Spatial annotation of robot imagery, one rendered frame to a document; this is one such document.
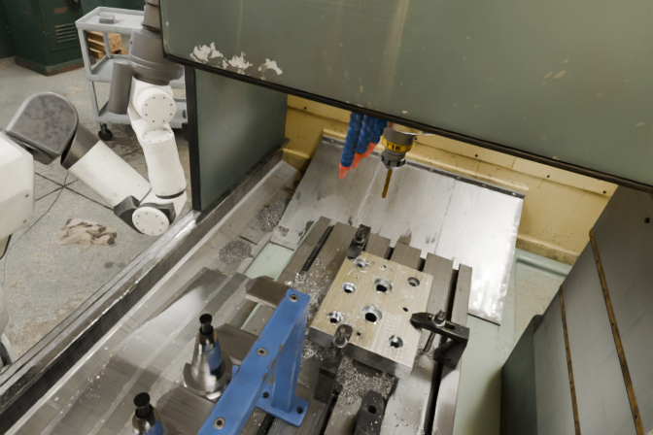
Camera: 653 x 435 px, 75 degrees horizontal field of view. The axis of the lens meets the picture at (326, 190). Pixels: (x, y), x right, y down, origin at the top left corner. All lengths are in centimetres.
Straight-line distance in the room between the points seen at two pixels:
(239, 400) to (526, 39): 50
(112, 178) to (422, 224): 116
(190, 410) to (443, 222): 134
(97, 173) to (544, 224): 166
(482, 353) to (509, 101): 127
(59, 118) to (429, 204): 133
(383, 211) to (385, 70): 142
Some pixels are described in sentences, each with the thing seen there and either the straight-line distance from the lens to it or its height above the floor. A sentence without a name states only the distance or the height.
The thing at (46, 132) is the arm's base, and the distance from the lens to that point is 98.
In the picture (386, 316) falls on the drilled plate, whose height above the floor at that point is 99.
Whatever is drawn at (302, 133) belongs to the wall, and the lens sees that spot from 200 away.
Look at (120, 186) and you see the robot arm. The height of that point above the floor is 120.
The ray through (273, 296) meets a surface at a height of 122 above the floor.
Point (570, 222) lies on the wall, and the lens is 200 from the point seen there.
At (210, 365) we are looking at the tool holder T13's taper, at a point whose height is 126.
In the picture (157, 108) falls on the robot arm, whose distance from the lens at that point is 86.
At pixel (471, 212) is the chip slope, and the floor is 80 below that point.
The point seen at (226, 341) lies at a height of 122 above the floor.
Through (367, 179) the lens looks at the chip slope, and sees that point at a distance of 183.
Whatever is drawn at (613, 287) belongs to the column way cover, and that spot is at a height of 127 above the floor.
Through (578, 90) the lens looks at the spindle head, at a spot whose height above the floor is 167.
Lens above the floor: 176
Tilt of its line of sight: 34 degrees down
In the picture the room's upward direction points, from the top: 9 degrees clockwise
